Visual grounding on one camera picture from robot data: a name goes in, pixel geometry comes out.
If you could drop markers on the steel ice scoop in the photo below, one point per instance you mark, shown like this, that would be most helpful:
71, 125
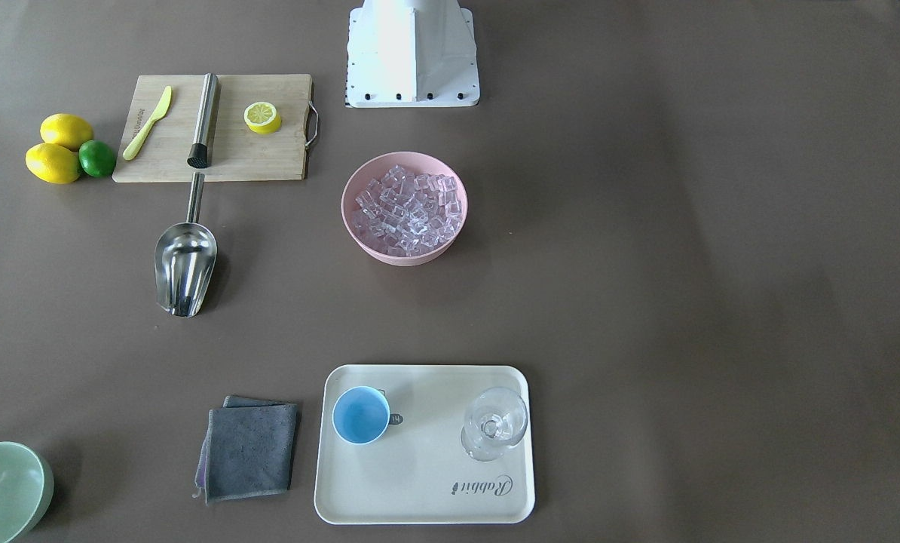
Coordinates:
184, 258

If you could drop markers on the pink bowl of ice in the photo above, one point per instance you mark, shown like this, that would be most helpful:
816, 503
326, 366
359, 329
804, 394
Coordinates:
404, 208

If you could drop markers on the blue cup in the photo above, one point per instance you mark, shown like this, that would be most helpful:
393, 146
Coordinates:
361, 415

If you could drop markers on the clear wine glass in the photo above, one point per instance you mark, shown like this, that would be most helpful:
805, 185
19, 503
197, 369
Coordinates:
494, 422

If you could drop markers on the cream serving tray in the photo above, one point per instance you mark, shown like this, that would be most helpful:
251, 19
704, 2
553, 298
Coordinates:
418, 471

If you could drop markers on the half lemon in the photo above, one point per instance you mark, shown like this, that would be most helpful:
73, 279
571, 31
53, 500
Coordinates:
262, 118

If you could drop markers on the wooden cutting board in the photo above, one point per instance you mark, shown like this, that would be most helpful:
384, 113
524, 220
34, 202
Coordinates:
235, 152

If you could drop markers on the grey folded cloth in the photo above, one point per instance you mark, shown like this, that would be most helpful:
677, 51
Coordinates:
248, 450

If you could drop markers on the steel muddler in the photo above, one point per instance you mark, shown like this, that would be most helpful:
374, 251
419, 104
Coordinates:
198, 156

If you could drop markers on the yellow plastic knife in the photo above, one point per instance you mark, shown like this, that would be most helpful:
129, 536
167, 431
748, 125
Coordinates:
158, 113

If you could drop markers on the green lime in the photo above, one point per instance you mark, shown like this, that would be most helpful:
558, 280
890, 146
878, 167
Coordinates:
96, 158

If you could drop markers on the upper whole lemon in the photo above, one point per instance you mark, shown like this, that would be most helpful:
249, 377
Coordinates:
66, 130

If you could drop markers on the whole lemon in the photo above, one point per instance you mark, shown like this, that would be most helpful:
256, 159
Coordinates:
66, 130
53, 163

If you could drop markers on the lower whole lemon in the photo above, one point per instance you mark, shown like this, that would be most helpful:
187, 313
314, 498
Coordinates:
53, 163

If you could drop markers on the green bowl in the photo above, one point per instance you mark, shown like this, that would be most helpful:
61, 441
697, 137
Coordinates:
26, 489

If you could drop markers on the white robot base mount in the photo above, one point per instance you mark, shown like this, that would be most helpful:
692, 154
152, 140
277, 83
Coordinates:
411, 54

